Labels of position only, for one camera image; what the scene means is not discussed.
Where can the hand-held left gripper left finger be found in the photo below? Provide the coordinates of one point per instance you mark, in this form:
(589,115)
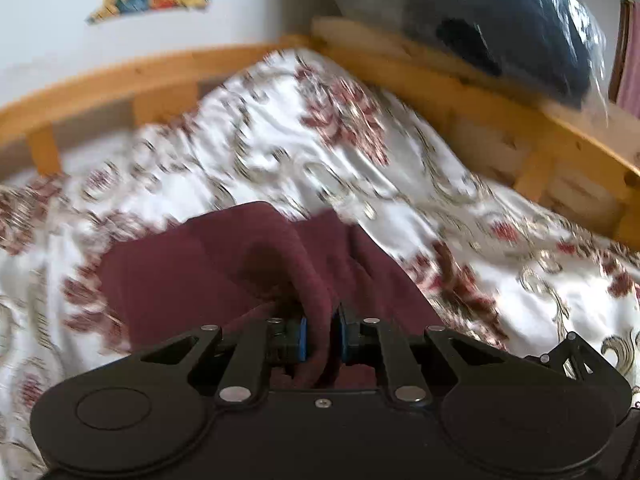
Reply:
(300,337)

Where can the wooden bed frame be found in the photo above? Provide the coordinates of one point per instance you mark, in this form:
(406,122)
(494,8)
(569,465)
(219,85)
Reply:
(480,95)

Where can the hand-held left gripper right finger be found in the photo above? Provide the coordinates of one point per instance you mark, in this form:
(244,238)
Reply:
(343,335)

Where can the pink curtain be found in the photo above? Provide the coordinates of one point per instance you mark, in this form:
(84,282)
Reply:
(629,55)

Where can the maroon long-sleeved sweater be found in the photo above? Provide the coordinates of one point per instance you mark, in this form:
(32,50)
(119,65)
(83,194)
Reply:
(200,270)

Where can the white floral satin blanket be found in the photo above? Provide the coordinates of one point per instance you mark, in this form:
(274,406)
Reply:
(310,145)

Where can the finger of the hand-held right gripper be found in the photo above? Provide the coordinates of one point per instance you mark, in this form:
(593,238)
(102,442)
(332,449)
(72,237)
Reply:
(565,352)

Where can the plastic-wrapped dark blue plush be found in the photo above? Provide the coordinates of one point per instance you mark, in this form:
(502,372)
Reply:
(490,15)

